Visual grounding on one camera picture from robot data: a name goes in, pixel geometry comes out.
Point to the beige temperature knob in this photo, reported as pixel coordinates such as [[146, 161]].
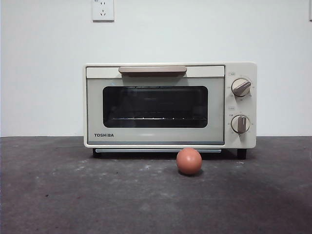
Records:
[[240, 87]]

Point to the brown egg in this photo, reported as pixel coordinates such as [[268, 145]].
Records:
[[189, 161]]

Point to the white wall socket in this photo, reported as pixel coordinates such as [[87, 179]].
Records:
[[103, 11]]

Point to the cream Toshiba toaster oven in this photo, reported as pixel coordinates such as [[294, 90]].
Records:
[[248, 107]]

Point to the beige timer knob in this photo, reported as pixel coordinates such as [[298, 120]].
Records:
[[240, 124]]

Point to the glass oven door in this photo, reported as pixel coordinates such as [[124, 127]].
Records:
[[95, 109]]

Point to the black oven foot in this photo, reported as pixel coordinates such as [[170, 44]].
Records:
[[241, 154], [95, 153]]

